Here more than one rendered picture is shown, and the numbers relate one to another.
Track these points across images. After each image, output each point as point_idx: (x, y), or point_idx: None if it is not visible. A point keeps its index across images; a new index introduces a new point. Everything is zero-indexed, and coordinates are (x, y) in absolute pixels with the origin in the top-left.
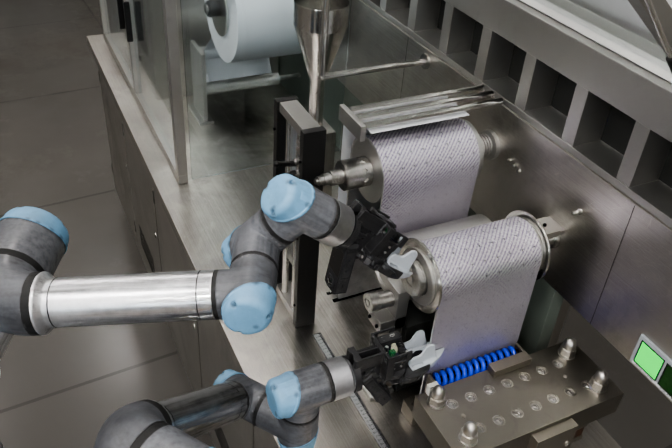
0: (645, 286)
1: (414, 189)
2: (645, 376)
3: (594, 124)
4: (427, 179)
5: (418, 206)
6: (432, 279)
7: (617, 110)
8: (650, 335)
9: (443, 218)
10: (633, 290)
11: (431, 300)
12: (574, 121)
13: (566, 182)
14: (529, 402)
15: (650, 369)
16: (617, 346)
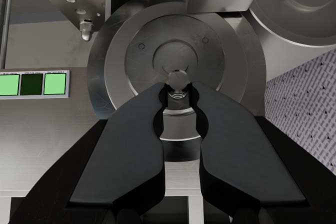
0: (80, 133)
1: (327, 141)
2: (56, 68)
3: (187, 207)
4: (312, 154)
5: (312, 101)
6: (115, 108)
7: (180, 217)
8: (63, 101)
9: (280, 75)
10: (88, 122)
11: (107, 52)
12: (194, 218)
13: (180, 163)
14: None
15: (51, 78)
16: (84, 69)
